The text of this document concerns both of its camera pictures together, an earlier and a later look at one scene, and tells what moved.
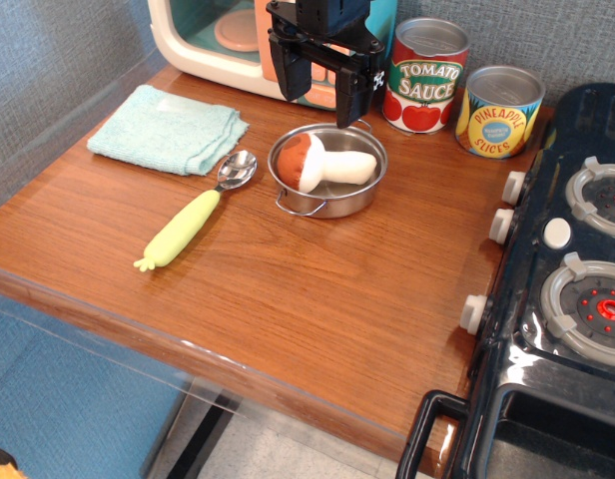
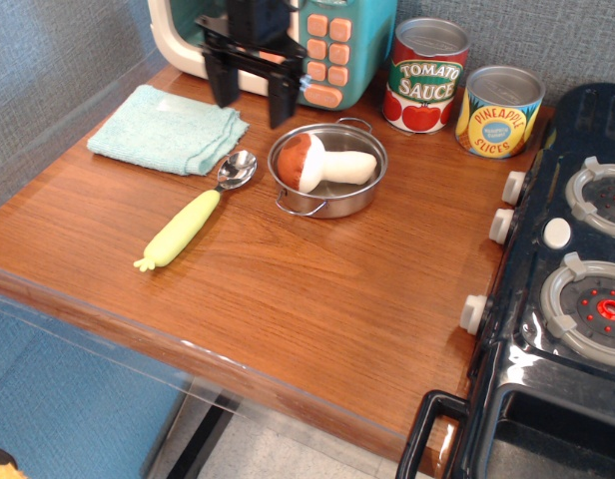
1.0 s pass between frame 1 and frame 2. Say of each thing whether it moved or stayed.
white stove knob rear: stayed
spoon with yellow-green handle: stayed
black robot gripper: moved
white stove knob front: stayed
